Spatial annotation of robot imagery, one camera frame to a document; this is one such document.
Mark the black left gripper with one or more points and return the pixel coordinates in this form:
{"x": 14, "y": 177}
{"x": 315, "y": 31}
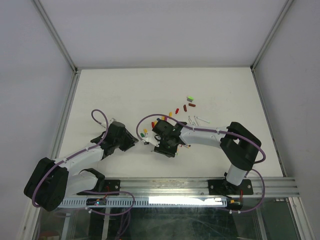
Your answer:
{"x": 129, "y": 142}

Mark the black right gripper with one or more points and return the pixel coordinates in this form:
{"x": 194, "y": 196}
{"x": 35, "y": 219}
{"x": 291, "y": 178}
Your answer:
{"x": 168, "y": 153}

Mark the white lime-tipped marker body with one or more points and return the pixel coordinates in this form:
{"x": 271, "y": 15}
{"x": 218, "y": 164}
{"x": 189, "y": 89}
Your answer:
{"x": 202, "y": 119}

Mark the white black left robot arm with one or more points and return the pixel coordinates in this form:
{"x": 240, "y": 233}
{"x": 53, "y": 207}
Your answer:
{"x": 52, "y": 180}

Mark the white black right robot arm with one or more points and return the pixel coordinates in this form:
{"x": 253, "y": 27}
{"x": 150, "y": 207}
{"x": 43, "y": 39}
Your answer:
{"x": 239, "y": 145}

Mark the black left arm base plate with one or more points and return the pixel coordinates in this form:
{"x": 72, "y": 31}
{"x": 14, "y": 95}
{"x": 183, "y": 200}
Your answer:
{"x": 103, "y": 187}

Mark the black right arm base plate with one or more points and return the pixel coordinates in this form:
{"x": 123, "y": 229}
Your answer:
{"x": 224, "y": 188}

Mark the grey slotted cable duct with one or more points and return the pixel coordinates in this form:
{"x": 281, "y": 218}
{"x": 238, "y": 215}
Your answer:
{"x": 144, "y": 202}

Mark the aluminium frame rail front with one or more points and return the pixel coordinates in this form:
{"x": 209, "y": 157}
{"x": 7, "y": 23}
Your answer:
{"x": 270, "y": 187}

